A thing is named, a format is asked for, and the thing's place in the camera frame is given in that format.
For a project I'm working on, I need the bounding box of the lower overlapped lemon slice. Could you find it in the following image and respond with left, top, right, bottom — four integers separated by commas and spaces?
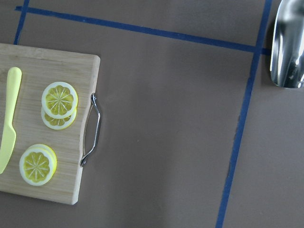
41, 108, 77, 130

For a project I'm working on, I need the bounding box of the upper lemon slice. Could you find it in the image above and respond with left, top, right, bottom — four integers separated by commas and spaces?
41, 81, 78, 119

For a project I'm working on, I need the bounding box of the bamboo cutting board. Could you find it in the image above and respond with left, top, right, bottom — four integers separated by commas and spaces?
0, 44, 102, 205

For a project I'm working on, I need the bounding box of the metal scoop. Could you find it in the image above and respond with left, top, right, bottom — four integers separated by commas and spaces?
270, 0, 304, 89

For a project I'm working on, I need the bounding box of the yellow plastic knife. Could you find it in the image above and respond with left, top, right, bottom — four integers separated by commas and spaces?
0, 66, 22, 174

